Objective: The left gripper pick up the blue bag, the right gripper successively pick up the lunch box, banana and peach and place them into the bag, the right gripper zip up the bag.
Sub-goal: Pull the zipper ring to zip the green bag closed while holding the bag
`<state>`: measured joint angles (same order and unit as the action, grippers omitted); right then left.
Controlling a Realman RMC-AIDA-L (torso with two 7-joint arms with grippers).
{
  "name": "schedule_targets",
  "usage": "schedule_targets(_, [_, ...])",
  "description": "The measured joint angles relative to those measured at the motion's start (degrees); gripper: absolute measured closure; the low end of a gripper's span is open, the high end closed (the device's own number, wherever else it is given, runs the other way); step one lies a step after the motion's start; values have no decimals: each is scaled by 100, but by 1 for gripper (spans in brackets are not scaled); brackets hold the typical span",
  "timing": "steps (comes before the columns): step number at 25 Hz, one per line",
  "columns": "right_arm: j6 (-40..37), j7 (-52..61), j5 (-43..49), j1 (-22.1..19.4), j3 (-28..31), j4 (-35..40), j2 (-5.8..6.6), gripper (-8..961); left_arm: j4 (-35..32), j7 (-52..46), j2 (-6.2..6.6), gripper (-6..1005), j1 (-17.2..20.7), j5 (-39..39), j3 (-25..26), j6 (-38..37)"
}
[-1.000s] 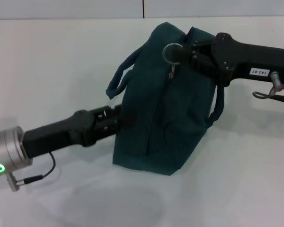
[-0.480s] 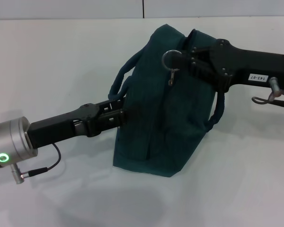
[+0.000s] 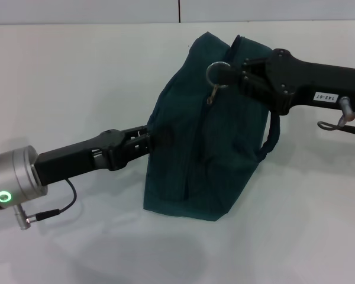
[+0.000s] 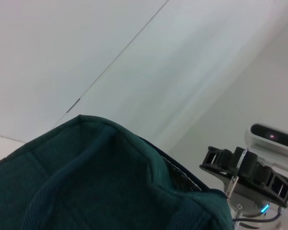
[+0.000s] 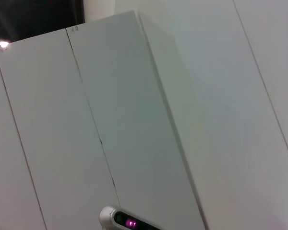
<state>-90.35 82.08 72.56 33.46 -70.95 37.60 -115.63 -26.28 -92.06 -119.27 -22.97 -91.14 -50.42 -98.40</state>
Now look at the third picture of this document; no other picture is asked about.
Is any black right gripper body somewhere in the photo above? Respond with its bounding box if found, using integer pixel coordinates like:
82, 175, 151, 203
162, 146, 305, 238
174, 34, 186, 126
266, 47, 355, 115

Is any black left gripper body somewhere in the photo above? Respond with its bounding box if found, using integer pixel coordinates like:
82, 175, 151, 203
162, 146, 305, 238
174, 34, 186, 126
33, 128, 128, 186

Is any dark teal insulated lunch bag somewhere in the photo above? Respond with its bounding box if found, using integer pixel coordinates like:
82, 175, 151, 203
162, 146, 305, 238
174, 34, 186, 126
141, 31, 282, 222

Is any grey right gripper cable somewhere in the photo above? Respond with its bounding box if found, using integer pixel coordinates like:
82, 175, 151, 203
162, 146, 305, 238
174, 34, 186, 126
317, 96, 355, 136

